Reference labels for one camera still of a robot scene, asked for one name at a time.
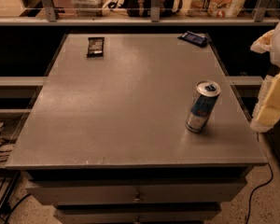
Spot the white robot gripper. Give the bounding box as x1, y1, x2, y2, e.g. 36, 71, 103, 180
250, 22, 280, 133

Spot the blue silver redbull can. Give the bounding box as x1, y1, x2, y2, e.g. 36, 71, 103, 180
186, 79, 221, 133

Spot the dark rxbar chocolate bar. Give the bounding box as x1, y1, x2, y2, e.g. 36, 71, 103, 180
87, 37, 105, 58

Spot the blue snack bar wrapper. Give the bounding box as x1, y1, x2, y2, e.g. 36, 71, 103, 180
178, 31, 207, 48

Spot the colourful snack bag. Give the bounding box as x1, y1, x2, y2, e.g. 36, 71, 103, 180
187, 0, 245, 18

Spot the grey upper drawer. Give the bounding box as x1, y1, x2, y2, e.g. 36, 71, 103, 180
26, 178, 246, 205

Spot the grey drawer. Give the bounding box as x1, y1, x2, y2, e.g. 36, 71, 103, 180
54, 204, 220, 224
26, 178, 246, 205

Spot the black bag on shelf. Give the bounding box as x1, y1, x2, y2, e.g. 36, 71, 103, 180
122, 0, 183, 17

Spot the grey lower drawer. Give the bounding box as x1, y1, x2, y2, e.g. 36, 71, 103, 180
54, 204, 220, 224

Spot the black floor cable right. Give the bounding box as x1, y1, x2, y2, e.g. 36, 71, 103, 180
244, 132, 274, 224

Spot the grey metal shelf rail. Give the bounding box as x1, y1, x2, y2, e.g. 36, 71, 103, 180
0, 0, 280, 26

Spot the black floor cables left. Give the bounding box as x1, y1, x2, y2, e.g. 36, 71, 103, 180
0, 114, 32, 224

